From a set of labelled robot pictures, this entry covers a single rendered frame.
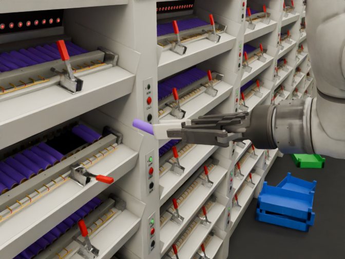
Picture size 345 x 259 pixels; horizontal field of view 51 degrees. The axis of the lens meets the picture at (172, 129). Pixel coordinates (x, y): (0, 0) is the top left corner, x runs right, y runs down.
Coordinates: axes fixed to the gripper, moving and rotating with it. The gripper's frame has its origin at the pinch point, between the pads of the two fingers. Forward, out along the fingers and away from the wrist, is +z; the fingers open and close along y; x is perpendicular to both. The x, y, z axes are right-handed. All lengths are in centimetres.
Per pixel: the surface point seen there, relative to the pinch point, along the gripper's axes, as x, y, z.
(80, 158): 3.6, 6.8, 19.3
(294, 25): -4, -218, 17
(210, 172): 43, -70, 28
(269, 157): 79, -173, 32
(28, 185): 3.4, 19.9, 19.8
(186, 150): 23, -46, 24
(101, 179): 6.3, 10.1, 11.5
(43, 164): 2.2, 13.2, 22.8
